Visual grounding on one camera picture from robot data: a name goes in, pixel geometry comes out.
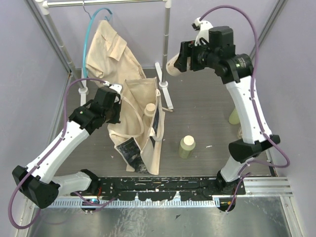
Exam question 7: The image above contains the green flip-cap bottle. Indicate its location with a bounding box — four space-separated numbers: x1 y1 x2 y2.
229 108 240 125

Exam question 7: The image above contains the cream canvas tote bag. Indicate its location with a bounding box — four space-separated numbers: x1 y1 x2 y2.
108 78 165 175

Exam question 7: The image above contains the white metal clothes rack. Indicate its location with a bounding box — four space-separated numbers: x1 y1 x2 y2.
35 0 174 111

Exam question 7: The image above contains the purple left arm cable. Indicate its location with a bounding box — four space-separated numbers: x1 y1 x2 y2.
8 78 117 230

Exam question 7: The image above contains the teal clothes hanger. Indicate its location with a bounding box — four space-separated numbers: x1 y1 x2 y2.
82 7 113 78

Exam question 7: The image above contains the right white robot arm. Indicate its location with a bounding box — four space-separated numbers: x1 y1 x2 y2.
173 24 280 195

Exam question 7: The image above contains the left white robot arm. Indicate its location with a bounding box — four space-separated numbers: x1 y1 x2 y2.
12 83 122 209

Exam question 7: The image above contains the beige labelled bottle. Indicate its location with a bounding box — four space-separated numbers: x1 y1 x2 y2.
143 103 156 127

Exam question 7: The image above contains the beige hanging shirt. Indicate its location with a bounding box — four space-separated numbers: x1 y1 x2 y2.
85 20 146 84

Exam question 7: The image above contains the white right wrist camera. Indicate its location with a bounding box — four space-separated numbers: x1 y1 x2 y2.
192 17 213 46

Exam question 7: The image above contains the green bottle beige cap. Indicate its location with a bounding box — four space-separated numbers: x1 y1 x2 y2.
178 135 196 159

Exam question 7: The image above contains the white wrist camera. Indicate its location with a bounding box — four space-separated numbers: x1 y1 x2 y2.
192 17 213 46
102 81 123 103

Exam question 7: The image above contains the amber clear bottle white cap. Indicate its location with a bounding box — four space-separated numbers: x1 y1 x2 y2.
237 126 243 139

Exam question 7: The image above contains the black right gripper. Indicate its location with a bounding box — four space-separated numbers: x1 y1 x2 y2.
173 38 218 73

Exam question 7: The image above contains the aluminium frame rail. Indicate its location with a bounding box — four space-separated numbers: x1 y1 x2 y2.
50 177 292 211

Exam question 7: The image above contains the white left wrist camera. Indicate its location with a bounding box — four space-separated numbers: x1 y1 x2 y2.
102 81 123 103

